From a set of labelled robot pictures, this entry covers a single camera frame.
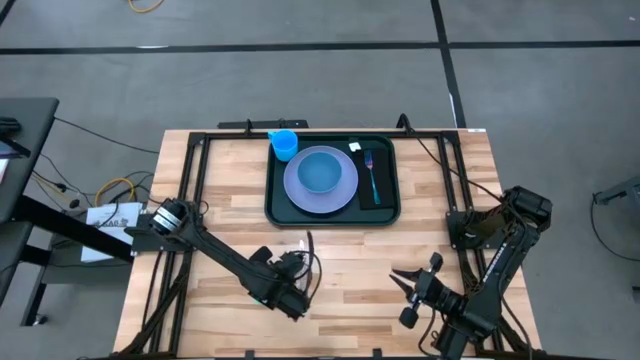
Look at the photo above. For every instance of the lavender plate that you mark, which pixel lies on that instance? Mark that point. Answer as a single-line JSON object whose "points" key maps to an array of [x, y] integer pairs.
{"points": [[300, 200]]}

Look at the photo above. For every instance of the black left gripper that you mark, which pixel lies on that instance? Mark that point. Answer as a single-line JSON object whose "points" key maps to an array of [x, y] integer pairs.
{"points": [[282, 282]]}

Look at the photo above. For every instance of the grey stand leg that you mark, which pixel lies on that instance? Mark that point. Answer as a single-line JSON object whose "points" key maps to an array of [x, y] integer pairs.
{"points": [[625, 190]]}

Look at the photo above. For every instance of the black table clamp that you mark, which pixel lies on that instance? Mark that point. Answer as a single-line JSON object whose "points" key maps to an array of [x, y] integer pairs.
{"points": [[249, 354], [377, 353]]}

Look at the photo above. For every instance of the iridescent fork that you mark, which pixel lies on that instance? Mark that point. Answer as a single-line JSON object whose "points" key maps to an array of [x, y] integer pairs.
{"points": [[369, 159]]}

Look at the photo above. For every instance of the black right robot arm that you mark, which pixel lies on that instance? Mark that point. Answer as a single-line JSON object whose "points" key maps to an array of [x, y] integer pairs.
{"points": [[500, 260]]}

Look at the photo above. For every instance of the dark grey desk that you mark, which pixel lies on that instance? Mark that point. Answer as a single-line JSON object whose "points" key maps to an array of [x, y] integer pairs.
{"points": [[40, 115]]}

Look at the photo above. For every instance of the black metal table frame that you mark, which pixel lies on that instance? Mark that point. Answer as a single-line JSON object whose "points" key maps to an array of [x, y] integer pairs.
{"points": [[196, 137]]}

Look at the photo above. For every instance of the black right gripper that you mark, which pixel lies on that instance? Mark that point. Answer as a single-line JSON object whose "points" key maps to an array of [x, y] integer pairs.
{"points": [[430, 295]]}

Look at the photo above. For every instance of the black cloth napkin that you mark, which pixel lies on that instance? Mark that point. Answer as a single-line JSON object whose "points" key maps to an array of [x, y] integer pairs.
{"points": [[387, 180]]}

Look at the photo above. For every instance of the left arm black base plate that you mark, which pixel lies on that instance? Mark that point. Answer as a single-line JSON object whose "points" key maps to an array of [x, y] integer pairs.
{"points": [[142, 242]]}

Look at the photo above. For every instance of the blue plastic cup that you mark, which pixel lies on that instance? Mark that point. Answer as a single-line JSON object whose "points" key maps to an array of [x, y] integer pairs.
{"points": [[285, 147]]}

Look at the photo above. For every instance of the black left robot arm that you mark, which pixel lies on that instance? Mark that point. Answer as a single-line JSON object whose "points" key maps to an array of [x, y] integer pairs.
{"points": [[215, 250]]}

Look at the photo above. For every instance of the black power strip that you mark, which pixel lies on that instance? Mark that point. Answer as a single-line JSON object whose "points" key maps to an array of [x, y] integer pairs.
{"points": [[270, 124]]}

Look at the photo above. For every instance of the blue bowl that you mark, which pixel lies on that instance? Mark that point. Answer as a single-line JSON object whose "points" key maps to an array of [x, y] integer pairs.
{"points": [[320, 172]]}

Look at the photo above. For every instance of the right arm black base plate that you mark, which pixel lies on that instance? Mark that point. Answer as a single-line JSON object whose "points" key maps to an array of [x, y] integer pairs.
{"points": [[457, 235]]}

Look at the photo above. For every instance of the small black desk device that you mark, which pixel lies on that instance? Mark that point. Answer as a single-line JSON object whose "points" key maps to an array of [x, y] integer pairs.
{"points": [[9, 125]]}

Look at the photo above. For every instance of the white printed paper sheet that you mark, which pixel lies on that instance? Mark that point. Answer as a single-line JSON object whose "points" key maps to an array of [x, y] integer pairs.
{"points": [[120, 217]]}

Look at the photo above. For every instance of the dark green tray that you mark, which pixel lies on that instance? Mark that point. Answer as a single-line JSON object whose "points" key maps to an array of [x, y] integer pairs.
{"points": [[280, 200]]}

